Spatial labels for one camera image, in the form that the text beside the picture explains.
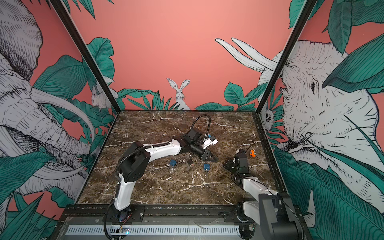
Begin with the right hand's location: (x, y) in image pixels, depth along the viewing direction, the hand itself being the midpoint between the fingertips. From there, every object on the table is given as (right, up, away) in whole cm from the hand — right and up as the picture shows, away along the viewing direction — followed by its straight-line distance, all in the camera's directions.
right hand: (224, 158), depth 90 cm
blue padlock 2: (-11, -6, 0) cm, 13 cm away
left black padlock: (-22, -3, +2) cm, 22 cm away
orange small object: (+19, +2, +5) cm, 20 cm away
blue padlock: (-32, -3, +2) cm, 33 cm away
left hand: (-6, +2, -10) cm, 12 cm away
